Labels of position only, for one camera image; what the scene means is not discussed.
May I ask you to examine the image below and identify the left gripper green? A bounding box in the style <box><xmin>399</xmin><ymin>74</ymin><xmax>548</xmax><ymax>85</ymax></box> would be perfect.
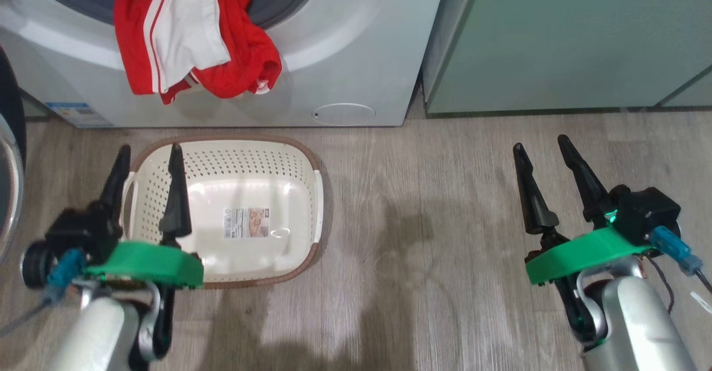
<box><xmin>82</xmin><ymin>143</ymin><xmax>205</xmax><ymax>291</ymax></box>

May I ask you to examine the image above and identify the red and white garment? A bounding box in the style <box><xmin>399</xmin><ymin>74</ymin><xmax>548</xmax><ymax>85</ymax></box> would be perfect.
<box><xmin>113</xmin><ymin>0</ymin><xmax>283</xmax><ymax>106</ymax></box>

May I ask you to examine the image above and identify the black round washing machine door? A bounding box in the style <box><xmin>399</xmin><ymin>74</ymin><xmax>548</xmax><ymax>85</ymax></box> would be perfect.
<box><xmin>0</xmin><ymin>47</ymin><xmax>27</xmax><ymax>265</ymax></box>

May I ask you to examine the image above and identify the white washing machine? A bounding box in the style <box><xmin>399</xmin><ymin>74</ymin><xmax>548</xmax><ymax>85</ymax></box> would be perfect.
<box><xmin>0</xmin><ymin>0</ymin><xmax>450</xmax><ymax>129</ymax></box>

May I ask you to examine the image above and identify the blue energy label sticker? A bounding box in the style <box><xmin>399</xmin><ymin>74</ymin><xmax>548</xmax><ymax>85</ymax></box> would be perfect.
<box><xmin>44</xmin><ymin>102</ymin><xmax>113</xmax><ymax>128</ymax></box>

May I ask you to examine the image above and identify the plain green cabinet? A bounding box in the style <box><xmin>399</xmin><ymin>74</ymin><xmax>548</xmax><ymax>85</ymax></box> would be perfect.
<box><xmin>422</xmin><ymin>0</ymin><xmax>712</xmax><ymax>119</ymax></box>

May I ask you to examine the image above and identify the paper label in basket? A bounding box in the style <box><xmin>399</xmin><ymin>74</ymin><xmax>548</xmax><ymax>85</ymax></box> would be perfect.
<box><xmin>223</xmin><ymin>207</ymin><xmax>271</xmax><ymax>240</ymax></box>

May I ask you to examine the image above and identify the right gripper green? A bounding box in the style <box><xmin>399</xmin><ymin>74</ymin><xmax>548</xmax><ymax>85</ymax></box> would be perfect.
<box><xmin>512</xmin><ymin>134</ymin><xmax>658</xmax><ymax>287</ymax></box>

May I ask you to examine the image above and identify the cream perforated laundry basket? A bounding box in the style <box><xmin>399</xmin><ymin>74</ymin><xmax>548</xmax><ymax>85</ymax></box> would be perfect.
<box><xmin>120</xmin><ymin>135</ymin><xmax>325</xmax><ymax>290</ymax></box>

